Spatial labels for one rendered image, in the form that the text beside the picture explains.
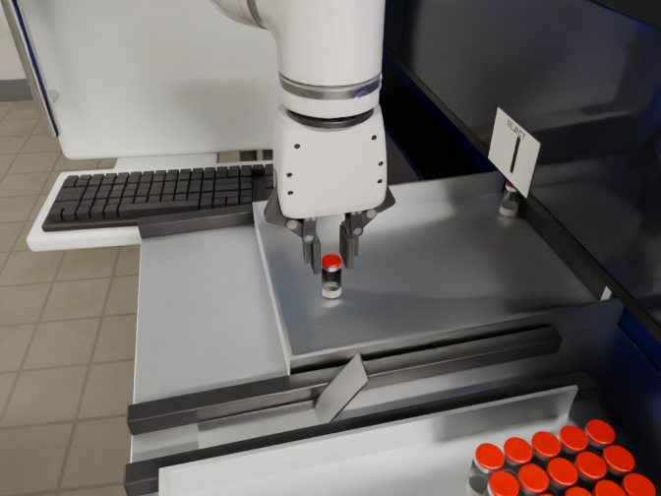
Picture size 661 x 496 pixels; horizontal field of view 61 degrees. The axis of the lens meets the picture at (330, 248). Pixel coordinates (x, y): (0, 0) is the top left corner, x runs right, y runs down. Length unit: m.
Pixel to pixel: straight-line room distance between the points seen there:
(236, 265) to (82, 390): 1.18
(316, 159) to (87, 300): 1.64
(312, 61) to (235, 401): 0.28
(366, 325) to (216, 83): 0.56
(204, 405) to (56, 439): 1.22
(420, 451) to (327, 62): 0.32
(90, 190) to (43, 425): 0.93
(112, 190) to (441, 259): 0.53
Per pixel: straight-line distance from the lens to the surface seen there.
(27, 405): 1.82
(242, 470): 0.47
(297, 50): 0.44
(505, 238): 0.72
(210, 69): 0.99
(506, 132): 0.62
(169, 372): 0.56
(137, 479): 0.48
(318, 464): 0.48
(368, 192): 0.52
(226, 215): 0.71
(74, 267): 2.23
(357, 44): 0.44
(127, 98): 1.03
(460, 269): 0.66
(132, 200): 0.91
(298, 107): 0.46
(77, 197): 0.95
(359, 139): 0.48
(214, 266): 0.66
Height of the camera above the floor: 1.29
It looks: 38 degrees down
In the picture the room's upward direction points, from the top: straight up
